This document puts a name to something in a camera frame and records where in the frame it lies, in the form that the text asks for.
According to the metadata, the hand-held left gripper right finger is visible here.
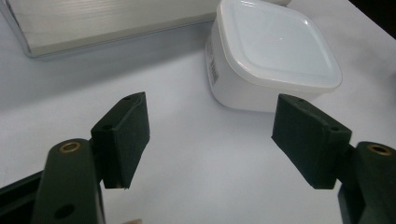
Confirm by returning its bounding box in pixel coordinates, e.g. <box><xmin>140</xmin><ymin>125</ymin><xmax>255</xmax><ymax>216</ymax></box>
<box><xmin>271</xmin><ymin>93</ymin><xmax>396</xmax><ymax>224</ymax></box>

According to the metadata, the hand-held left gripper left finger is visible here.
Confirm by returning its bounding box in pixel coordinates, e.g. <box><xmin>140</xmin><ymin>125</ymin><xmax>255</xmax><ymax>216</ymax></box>
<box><xmin>31</xmin><ymin>91</ymin><xmax>151</xmax><ymax>224</ymax></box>

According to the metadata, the white plastic container with lid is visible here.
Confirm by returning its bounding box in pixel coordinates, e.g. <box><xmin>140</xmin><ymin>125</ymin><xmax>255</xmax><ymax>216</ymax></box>
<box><xmin>205</xmin><ymin>0</ymin><xmax>343</xmax><ymax>113</ymax></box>

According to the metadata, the silver metal tray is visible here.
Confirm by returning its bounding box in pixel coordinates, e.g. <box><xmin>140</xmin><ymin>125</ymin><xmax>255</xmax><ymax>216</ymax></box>
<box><xmin>0</xmin><ymin>0</ymin><xmax>292</xmax><ymax>59</ymax></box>

